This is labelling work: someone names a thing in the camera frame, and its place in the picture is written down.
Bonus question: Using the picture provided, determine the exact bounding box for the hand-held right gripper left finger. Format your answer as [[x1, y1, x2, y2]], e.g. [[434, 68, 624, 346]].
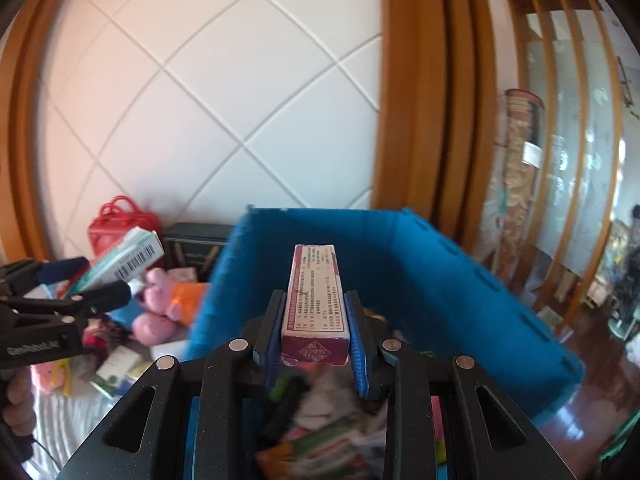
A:
[[55, 289, 288, 480]]

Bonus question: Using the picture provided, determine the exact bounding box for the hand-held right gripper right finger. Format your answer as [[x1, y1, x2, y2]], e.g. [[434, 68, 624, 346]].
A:
[[342, 290, 576, 480]]

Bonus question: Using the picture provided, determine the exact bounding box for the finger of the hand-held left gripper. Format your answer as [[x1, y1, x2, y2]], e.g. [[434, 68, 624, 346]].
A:
[[0, 257, 91, 297], [0, 280, 132, 319]]

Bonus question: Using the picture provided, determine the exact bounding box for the white green barcode box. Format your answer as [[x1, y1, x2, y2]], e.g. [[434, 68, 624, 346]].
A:
[[65, 226, 166, 298]]

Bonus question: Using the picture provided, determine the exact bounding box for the pink medicine box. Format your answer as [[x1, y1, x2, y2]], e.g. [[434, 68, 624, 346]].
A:
[[281, 244, 351, 367]]

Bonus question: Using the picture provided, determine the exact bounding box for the blue plastic storage bin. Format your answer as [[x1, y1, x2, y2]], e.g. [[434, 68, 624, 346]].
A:
[[182, 205, 586, 480]]

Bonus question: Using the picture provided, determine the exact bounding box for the person's left hand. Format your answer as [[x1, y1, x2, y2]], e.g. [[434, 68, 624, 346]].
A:
[[0, 367, 37, 429]]

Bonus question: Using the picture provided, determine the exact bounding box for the pink plush toy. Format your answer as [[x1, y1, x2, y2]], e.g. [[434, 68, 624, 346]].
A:
[[132, 267, 211, 344]]

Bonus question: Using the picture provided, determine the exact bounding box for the red toy handbag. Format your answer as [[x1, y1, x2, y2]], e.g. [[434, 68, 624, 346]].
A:
[[88, 196, 161, 261]]

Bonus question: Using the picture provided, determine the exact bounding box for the small white green box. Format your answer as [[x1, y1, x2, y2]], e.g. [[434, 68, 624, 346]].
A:
[[94, 345, 144, 397]]

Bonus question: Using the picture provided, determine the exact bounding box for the white striped bedsheet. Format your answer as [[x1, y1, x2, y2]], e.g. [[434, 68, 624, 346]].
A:
[[20, 390, 118, 480]]

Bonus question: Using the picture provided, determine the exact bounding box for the green orange snack packet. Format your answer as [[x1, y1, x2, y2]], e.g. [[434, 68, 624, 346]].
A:
[[255, 417, 372, 480]]

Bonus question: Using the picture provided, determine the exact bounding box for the dark green box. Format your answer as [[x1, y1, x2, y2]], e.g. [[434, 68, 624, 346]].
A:
[[161, 222, 236, 282]]

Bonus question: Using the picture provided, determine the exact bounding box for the rolled patterned carpet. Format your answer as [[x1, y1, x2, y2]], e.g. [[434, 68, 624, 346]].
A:
[[492, 89, 546, 281]]

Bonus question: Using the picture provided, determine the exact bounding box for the green plastic bag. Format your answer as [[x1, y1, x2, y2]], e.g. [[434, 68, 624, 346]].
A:
[[599, 407, 637, 463]]

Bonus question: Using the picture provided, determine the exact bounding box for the dark clothes rack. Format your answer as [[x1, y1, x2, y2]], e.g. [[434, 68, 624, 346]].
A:
[[606, 205, 640, 342]]

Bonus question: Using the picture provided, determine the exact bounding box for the wooden frosted glass partition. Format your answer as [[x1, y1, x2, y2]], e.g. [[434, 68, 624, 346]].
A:
[[502, 0, 640, 336]]

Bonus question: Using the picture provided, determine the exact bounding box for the wooden wall panel frame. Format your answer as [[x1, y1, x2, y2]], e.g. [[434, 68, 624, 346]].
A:
[[0, 0, 106, 263]]

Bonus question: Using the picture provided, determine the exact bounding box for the wooden door frame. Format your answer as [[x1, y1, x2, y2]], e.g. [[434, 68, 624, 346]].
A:
[[372, 0, 499, 251]]

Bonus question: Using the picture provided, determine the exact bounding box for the dark wall ornament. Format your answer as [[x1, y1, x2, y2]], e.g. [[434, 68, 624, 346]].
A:
[[617, 56, 632, 107]]

